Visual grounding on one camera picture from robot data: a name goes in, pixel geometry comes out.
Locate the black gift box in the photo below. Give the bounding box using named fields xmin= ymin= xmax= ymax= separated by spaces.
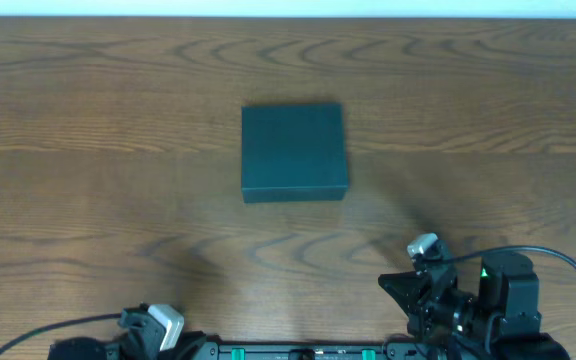
xmin=241 ymin=103 xmax=349 ymax=203

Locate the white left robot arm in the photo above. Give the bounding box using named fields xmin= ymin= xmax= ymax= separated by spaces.
xmin=48 ymin=304 xmax=207 ymax=360

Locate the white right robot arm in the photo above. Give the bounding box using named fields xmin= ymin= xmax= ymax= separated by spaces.
xmin=378 ymin=233 xmax=569 ymax=359

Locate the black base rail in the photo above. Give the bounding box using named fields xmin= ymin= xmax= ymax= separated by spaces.
xmin=194 ymin=340 xmax=438 ymax=360

